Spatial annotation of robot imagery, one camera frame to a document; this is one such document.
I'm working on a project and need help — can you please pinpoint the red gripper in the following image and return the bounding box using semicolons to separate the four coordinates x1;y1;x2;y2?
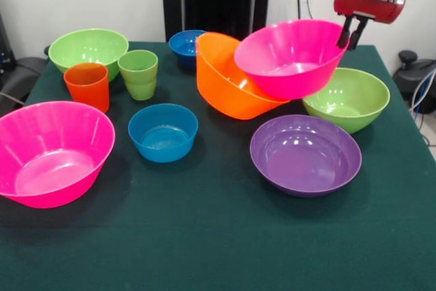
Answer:
332;0;408;50

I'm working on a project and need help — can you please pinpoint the orange plastic bowl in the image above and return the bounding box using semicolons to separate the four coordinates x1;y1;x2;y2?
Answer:
195;31;291;121

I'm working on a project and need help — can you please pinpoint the black equipment box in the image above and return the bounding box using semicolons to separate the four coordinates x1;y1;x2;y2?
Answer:
0;11;16;80

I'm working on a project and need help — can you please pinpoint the green plastic cup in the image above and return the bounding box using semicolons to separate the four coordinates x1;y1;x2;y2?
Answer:
117;49;159;102

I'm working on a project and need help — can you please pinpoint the purple plastic bowl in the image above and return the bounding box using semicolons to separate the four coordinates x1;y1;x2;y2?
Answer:
249;114;362;198

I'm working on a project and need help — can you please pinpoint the translucent blue bowl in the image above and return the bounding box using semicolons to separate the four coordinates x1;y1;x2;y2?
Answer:
127;103;199;164

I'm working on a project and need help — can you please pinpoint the dark blue bowl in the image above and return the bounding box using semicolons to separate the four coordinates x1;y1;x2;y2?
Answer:
168;29;207;69

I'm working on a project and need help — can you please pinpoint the grey cable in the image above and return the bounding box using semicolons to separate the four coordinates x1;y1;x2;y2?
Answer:
0;91;27;106

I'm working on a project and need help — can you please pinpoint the green plastic bowl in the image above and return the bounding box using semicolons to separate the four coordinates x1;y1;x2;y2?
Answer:
302;67;391;134
48;28;129;82

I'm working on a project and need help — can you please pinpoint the pink plastic bowl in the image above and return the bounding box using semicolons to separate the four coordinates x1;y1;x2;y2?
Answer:
234;19;350;100
0;100;116;209

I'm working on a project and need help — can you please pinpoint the dark green tablecloth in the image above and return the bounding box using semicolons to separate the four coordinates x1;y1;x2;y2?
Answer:
0;41;436;291

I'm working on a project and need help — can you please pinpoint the orange-red plastic cup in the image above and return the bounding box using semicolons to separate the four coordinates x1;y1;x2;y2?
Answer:
63;62;110;114

